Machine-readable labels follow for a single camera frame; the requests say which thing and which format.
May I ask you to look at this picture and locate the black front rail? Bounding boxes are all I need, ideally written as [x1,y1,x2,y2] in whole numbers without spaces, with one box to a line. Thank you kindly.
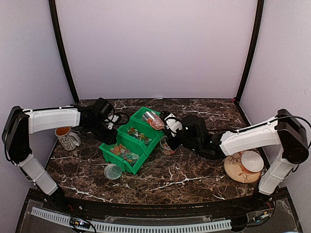
[24,186,290,220]

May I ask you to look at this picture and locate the left black frame post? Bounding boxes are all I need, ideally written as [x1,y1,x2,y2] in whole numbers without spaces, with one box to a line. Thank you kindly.
[48,0,80,103]

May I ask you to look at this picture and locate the white orange bowl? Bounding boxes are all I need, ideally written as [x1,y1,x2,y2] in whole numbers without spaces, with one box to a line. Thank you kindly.
[241,151,264,174]

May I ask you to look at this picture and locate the metal scoop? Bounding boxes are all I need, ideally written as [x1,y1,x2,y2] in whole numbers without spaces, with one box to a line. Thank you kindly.
[142,111,165,131]

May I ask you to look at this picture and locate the grey round plastic lid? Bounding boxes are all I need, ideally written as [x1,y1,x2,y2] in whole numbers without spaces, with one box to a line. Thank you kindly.
[104,164,123,180]

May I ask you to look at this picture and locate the green bin colourful candies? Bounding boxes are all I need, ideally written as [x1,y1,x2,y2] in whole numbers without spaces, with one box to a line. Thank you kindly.
[99,142,149,175]

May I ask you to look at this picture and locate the black frame post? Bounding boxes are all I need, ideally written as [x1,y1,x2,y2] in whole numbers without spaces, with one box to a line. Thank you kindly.
[235,0,264,105]
[48,0,80,103]

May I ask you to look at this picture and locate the white patterned mug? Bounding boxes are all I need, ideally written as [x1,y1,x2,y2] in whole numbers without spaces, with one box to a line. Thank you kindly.
[55,127,81,151]

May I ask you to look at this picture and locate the beige floral plate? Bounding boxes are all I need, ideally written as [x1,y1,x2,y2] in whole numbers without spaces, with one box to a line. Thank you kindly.
[224,151,261,183]

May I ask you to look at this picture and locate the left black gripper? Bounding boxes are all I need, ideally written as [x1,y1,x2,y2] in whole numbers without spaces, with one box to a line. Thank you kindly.
[86,119,118,145]

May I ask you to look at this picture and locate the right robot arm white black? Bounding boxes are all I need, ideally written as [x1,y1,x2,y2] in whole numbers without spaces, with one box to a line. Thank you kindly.
[160,109,311,211]

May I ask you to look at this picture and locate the clear plastic cup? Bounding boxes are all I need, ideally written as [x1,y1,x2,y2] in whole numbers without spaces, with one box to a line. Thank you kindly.
[160,136,175,155]

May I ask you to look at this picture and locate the right black frame post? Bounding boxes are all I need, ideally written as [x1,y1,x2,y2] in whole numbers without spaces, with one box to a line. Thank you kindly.
[235,0,264,105]

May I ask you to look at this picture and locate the green bin mixed candies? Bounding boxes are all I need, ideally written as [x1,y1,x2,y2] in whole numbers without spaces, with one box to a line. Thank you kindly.
[118,121,162,155]

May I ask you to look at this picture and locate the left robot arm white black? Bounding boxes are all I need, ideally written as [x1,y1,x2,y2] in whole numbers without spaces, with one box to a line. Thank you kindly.
[2,98,130,212]

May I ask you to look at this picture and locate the white slotted cable duct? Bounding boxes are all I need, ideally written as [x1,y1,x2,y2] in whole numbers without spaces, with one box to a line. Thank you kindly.
[30,207,232,233]

